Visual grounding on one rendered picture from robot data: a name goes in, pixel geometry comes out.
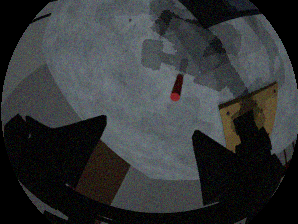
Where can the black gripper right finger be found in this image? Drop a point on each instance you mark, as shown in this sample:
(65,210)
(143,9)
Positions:
(219,168)

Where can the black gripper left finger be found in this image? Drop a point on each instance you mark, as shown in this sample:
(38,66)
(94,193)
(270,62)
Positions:
(71,146)

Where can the dark red peg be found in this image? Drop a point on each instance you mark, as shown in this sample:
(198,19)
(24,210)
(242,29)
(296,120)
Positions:
(176,91)

